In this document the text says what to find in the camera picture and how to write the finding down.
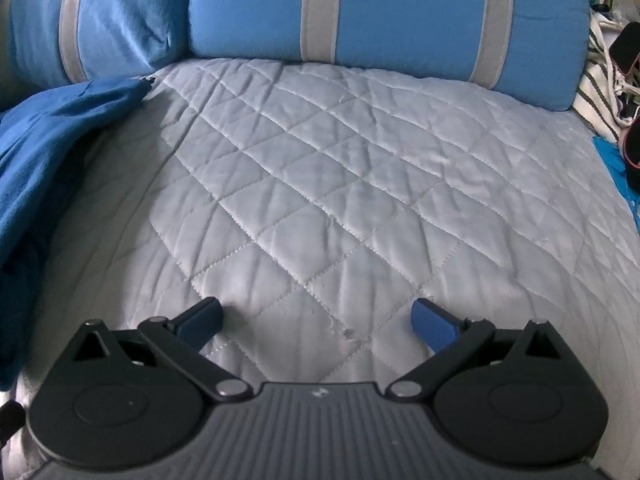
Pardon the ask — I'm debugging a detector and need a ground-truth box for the blue garment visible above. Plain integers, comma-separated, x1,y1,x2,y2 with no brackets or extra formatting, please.
0,76,153,393

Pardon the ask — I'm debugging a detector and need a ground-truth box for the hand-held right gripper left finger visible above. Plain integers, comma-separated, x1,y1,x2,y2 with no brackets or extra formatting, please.
74,296,249,404

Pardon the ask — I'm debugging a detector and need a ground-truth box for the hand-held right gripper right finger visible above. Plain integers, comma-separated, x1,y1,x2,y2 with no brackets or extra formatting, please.
386,297,564,404

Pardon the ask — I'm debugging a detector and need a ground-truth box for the grey quilted bed cover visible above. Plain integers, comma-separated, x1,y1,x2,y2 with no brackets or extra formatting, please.
10,57,640,461

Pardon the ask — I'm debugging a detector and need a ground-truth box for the teal cloth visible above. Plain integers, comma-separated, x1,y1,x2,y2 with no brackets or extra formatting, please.
594,135,640,221

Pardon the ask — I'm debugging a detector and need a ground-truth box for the blue pillow with grey stripes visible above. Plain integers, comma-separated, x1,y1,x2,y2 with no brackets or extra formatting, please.
187,0,587,113
5,0,191,88

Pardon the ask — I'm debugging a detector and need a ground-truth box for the black slipper with red rim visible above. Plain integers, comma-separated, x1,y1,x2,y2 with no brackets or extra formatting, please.
607,22,640,79
620,115,640,172

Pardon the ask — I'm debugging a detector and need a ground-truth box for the white striped cloth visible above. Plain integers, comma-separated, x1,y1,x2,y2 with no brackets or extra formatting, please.
572,10,640,143

